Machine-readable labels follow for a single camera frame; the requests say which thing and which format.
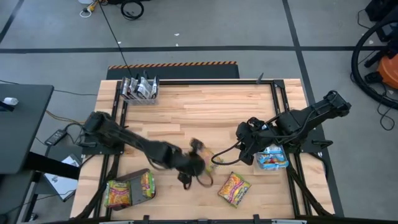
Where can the orange vacuum cleaner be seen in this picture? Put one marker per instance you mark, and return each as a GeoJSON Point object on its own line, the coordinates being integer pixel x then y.
{"type": "Point", "coordinates": [390, 71]}

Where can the grey flat tray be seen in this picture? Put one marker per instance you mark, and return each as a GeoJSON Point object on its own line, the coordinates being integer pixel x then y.
{"type": "Point", "coordinates": [133, 183]}

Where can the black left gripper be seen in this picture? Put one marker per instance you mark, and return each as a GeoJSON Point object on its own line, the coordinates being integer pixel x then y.
{"type": "Point", "coordinates": [188, 163]}

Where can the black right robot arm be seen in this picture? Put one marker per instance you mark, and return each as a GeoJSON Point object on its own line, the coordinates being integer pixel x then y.
{"type": "Point", "coordinates": [298, 119]}

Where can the yellow Maruchan ramen packet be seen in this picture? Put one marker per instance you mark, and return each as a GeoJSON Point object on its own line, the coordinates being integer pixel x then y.
{"type": "Point", "coordinates": [273, 165]}

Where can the black desk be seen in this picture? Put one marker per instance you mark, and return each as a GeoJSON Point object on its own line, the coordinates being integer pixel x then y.
{"type": "Point", "coordinates": [21, 124]}

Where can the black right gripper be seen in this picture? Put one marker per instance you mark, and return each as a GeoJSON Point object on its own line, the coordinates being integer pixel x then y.
{"type": "Point", "coordinates": [259, 133]}

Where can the black equipment case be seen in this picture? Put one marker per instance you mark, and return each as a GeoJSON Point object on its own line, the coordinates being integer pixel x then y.
{"type": "Point", "coordinates": [382, 7]}

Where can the black desk leg bar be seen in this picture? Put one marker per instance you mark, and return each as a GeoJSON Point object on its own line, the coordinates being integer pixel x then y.
{"type": "Point", "coordinates": [53, 165]}

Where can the black upright frame post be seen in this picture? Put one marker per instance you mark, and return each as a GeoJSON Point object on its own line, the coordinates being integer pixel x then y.
{"type": "Point", "coordinates": [260, 78]}

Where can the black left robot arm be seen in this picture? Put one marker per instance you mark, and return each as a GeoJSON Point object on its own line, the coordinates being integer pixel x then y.
{"type": "Point", "coordinates": [133, 140]}

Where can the blue beef ramen packet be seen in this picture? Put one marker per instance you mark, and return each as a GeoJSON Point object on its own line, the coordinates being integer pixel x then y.
{"type": "Point", "coordinates": [273, 149]}
{"type": "Point", "coordinates": [272, 158]}

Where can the clear plastic bin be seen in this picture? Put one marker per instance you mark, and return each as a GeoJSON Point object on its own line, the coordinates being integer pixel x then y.
{"type": "Point", "coordinates": [255, 165]}
{"type": "Point", "coordinates": [140, 101]}

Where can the black mat with hazard stripes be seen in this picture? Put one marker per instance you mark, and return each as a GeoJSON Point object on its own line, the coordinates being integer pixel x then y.
{"type": "Point", "coordinates": [174, 72]}

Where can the white paper booklet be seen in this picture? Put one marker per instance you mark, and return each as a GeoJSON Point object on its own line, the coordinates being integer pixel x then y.
{"type": "Point", "coordinates": [62, 183]}

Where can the black power adapter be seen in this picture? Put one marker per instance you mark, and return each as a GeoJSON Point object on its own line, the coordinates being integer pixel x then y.
{"type": "Point", "coordinates": [56, 137]}

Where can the small white object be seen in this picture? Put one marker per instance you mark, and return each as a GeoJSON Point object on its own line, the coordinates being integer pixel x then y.
{"type": "Point", "coordinates": [11, 101]}

